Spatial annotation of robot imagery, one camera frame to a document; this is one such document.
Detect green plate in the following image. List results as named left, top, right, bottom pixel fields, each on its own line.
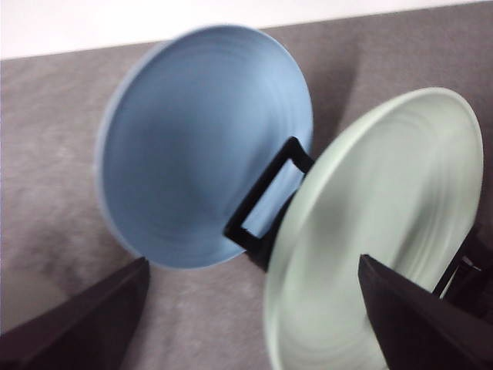
left=265, top=87, right=484, bottom=370

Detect blue plate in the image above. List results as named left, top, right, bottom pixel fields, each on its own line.
left=96, top=25, right=314, bottom=269

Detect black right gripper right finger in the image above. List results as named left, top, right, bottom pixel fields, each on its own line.
left=358, top=254, right=493, bottom=370

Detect black plate rack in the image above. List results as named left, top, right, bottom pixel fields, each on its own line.
left=224, top=136, right=493, bottom=307

